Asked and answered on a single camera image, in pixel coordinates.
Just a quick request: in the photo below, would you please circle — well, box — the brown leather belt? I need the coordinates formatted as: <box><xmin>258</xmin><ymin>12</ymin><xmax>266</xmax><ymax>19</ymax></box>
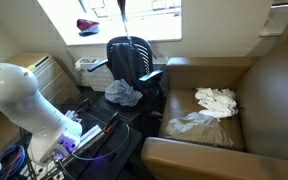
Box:
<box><xmin>117</xmin><ymin>0</ymin><xmax>132</xmax><ymax>46</ymax></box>

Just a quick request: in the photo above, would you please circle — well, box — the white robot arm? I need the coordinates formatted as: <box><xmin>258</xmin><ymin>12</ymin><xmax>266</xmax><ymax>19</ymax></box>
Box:
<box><xmin>0</xmin><ymin>63</ymin><xmax>82</xmax><ymax>165</ymax></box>

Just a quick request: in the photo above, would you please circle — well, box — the black mesh office chair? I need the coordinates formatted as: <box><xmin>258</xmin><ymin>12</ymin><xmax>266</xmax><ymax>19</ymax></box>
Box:
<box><xmin>87</xmin><ymin>36</ymin><xmax>163</xmax><ymax>122</ymax></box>

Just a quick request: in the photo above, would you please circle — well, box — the black jacket on chair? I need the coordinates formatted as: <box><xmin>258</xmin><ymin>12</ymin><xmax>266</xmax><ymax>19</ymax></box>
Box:
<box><xmin>110</xmin><ymin>44</ymin><xmax>152</xmax><ymax>92</ymax></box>

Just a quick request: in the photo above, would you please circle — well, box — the blue-grey crumpled cloth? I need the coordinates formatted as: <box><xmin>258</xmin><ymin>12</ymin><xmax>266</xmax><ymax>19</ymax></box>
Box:
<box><xmin>105</xmin><ymin>79</ymin><xmax>143</xmax><ymax>107</ymax></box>

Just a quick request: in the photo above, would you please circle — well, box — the grey-white crumpled garment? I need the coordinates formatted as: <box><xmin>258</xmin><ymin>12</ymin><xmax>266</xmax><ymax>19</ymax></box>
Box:
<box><xmin>164</xmin><ymin>112</ymin><xmax>233</xmax><ymax>147</ymax></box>

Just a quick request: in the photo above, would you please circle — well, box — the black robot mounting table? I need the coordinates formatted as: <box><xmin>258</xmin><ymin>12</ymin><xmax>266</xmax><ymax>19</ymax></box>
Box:
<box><xmin>18</xmin><ymin>97</ymin><xmax>143</xmax><ymax>180</ymax></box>

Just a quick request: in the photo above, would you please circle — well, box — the white crumpled towel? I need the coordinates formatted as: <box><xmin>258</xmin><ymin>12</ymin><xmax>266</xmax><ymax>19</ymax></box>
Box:
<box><xmin>195</xmin><ymin>88</ymin><xmax>238</xmax><ymax>119</ymax></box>

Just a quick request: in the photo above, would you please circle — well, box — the maroon and blue cap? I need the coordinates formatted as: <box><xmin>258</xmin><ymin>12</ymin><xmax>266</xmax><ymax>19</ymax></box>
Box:
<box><xmin>77</xmin><ymin>19</ymin><xmax>100</xmax><ymax>37</ymax></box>

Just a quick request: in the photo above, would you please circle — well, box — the wooden drawer cabinet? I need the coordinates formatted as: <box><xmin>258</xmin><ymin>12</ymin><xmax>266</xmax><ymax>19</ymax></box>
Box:
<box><xmin>7</xmin><ymin>53</ymin><xmax>80</xmax><ymax>107</ymax></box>

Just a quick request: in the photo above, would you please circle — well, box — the brown leather armchair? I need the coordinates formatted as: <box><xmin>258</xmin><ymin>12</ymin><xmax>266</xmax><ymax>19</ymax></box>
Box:
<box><xmin>141</xmin><ymin>42</ymin><xmax>288</xmax><ymax>180</ymax></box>

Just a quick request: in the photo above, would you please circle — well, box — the white wall heater unit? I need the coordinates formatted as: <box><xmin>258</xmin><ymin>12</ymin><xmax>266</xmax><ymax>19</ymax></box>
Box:
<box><xmin>74</xmin><ymin>56</ymin><xmax>116</xmax><ymax>93</ymax></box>

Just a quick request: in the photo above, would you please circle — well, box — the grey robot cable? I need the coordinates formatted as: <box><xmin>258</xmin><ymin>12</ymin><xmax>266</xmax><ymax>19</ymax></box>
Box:
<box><xmin>69</xmin><ymin>121</ymin><xmax>131</xmax><ymax>162</ymax></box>

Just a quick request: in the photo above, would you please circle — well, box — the blue coiled cable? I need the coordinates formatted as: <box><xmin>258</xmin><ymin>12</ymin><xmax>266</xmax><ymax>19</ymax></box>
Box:
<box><xmin>0</xmin><ymin>143</ymin><xmax>28</xmax><ymax>180</ymax></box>

